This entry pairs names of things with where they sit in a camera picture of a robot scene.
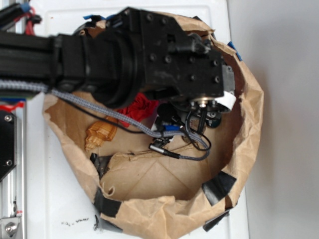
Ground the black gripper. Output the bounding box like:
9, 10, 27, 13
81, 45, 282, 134
119, 7, 236, 113

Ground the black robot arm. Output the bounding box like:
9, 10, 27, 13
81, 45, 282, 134
0, 8, 236, 113

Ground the crumpled red plastic wrap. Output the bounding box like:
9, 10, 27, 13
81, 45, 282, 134
117, 93, 159, 122

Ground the blue tape strip right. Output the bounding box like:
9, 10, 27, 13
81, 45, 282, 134
227, 41, 242, 61

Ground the blue tape strip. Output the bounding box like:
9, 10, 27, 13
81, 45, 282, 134
83, 14, 115, 21
227, 41, 242, 61

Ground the dark green oblong capsule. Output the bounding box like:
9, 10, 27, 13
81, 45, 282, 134
206, 116, 221, 128

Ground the blue tape strip top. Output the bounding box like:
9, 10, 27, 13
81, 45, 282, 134
83, 14, 115, 21

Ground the orange spiral seashell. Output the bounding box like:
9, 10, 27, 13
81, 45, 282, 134
85, 117, 118, 151

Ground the brown paper bag tray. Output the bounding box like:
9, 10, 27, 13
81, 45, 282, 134
42, 10, 265, 239

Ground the black tape strip right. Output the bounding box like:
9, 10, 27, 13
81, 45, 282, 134
201, 171, 237, 206

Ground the black tape strip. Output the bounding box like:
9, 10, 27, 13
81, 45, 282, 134
201, 171, 237, 206
93, 188, 122, 218

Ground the black tape strip bottom left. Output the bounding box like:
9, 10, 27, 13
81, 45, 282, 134
93, 188, 122, 218

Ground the black mounting plate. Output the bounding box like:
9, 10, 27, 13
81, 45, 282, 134
0, 110, 16, 182

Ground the grey braided cable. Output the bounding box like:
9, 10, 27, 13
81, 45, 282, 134
0, 79, 212, 161

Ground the aluminium frame rail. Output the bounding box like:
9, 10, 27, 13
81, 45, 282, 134
0, 0, 27, 239

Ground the metal corner bracket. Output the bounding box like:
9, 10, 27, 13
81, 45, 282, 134
0, 217, 23, 239

